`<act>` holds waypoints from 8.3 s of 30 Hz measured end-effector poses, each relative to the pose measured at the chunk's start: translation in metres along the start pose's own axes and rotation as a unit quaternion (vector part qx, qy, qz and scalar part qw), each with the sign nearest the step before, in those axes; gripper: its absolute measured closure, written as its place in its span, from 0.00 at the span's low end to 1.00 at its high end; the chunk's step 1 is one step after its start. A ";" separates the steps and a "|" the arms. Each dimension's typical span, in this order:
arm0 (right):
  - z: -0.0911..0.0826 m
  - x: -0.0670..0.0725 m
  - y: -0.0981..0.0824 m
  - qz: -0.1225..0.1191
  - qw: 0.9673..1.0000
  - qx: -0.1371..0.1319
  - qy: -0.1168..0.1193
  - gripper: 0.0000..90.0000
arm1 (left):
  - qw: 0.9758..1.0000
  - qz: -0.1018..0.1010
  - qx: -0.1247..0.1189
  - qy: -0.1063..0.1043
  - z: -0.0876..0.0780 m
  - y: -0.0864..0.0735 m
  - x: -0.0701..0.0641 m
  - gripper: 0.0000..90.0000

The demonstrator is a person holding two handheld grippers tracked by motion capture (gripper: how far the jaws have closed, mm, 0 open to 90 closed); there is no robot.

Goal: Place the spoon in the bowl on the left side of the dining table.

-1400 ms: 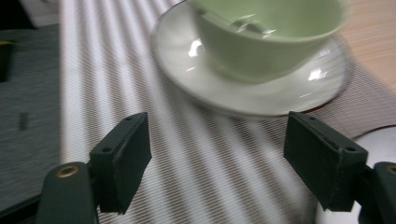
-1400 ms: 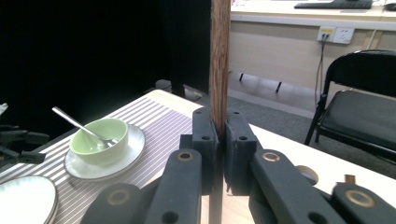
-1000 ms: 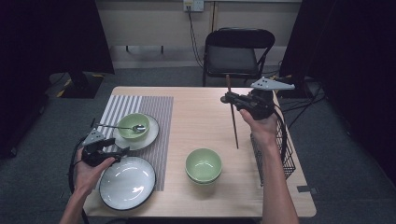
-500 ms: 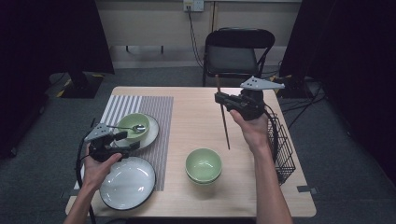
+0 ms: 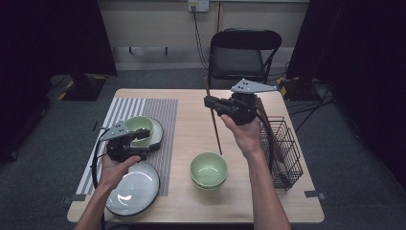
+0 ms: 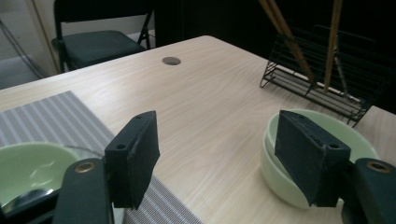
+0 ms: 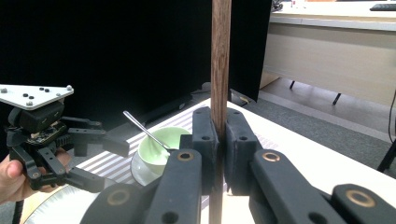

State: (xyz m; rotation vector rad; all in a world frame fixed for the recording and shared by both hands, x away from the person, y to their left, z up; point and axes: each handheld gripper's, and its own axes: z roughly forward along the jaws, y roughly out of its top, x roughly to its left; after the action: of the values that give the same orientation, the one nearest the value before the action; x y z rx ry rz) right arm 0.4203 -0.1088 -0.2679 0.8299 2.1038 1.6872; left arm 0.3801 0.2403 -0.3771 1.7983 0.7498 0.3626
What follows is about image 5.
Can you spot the white plate black rim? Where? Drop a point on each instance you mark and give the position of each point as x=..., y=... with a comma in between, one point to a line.
x=140, y=191
x=158, y=137
x=134, y=214

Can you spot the black folding chair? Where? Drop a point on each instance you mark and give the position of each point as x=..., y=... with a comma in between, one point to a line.
x=237, y=60

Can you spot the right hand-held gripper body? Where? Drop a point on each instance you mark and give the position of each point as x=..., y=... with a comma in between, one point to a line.
x=241, y=108

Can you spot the person's left hand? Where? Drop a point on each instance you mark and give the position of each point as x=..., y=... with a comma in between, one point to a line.
x=115, y=172

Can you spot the person's right hand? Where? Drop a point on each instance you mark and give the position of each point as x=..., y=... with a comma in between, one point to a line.
x=249, y=137

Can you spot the grey striped placemat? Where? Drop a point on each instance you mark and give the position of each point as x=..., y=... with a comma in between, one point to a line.
x=162, y=111

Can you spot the small black floor object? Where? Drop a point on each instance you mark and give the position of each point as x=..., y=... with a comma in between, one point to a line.
x=95, y=125

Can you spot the white wall socket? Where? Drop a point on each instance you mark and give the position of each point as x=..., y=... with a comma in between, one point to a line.
x=202, y=5

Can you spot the black stand base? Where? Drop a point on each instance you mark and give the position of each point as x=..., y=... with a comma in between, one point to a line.
x=297, y=91
x=83, y=89

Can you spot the beige wall conduit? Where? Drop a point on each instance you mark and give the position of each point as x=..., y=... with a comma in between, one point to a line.
x=219, y=16

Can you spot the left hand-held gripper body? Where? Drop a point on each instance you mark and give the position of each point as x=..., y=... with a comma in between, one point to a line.
x=123, y=148

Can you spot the green ceramic bowl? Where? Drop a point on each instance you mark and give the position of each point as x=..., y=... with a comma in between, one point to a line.
x=209, y=167
x=140, y=123
x=207, y=188

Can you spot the dark curtain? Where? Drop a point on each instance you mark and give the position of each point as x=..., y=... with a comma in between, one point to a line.
x=48, y=38
x=367, y=64

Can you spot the grey tape strip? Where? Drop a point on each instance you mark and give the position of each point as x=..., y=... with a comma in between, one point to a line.
x=76, y=198
x=314, y=194

